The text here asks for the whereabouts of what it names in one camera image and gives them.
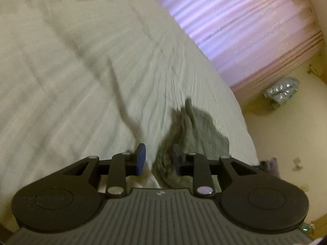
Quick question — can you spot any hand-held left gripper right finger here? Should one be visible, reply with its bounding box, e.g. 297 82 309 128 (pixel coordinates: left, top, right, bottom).
173 145 258 198

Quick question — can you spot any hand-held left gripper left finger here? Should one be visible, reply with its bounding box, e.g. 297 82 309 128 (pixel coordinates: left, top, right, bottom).
61 143 147 198

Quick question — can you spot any grey garment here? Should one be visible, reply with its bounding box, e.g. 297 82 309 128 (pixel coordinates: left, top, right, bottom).
153 98 230 192

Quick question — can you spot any purple folded cloth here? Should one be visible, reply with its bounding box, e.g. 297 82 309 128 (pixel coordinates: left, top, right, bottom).
259 157 280 178

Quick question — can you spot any white bed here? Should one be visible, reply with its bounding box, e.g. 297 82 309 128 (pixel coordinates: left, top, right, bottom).
0 0 260 233

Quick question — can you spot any pink curtain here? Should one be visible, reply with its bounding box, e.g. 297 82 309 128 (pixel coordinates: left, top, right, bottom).
142 0 325 95

